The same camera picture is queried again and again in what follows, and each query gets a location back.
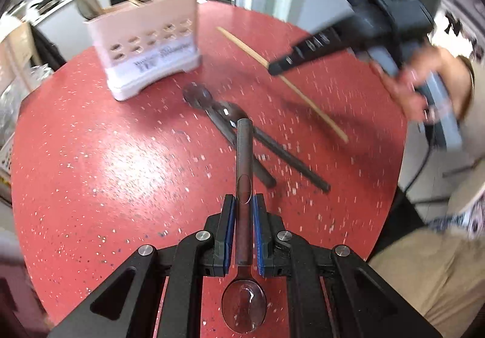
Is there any dark metal spoon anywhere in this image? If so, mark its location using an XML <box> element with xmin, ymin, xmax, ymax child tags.
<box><xmin>221</xmin><ymin>118</ymin><xmax>266</xmax><ymax>334</ymax></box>

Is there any person's right hand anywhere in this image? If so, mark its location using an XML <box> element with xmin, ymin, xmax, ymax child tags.
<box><xmin>370</xmin><ymin>45</ymin><xmax>473</xmax><ymax>121</ymax></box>

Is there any wooden chopstick right side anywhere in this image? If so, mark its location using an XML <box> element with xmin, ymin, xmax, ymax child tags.
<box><xmin>216</xmin><ymin>26</ymin><xmax>349</xmax><ymax>144</ymax></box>

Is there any dark spoon on table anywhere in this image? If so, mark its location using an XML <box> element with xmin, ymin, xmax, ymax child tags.
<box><xmin>182</xmin><ymin>82</ymin><xmax>276</xmax><ymax>189</ymax></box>
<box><xmin>213</xmin><ymin>101</ymin><xmax>330</xmax><ymax>193</ymax></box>

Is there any pink plastic utensil holder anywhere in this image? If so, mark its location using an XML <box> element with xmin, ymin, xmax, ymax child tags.
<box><xmin>86</xmin><ymin>0</ymin><xmax>201</xmax><ymax>101</ymax></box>

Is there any black jacket hanging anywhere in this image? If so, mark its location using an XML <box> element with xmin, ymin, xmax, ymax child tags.
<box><xmin>30</xmin><ymin>26</ymin><xmax>67</xmax><ymax>71</ymax></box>

